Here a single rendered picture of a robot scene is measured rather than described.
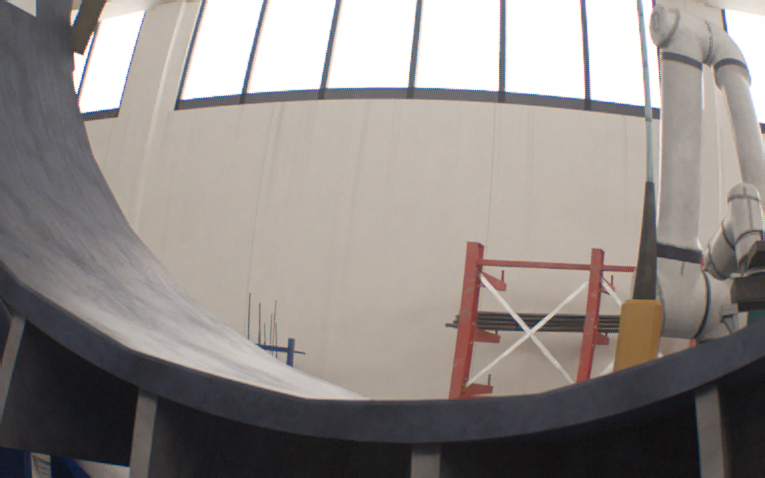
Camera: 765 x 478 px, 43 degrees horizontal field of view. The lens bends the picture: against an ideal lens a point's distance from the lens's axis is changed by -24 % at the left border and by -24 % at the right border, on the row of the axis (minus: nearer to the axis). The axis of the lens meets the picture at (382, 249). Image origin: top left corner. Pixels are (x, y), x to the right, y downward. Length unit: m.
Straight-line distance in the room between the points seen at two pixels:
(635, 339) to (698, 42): 0.83
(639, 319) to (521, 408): 1.02
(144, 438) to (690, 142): 1.60
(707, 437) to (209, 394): 0.41
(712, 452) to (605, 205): 11.20
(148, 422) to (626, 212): 11.07
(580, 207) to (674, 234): 9.74
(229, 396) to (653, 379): 0.34
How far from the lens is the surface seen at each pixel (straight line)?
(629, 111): 12.25
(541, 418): 0.84
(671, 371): 0.82
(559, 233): 12.05
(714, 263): 2.11
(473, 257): 10.85
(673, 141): 2.35
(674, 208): 2.34
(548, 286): 11.99
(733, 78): 2.40
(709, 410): 0.84
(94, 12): 2.03
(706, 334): 2.40
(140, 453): 1.00
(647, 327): 1.85
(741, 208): 2.01
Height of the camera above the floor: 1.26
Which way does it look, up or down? 8 degrees up
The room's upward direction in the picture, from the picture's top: 6 degrees clockwise
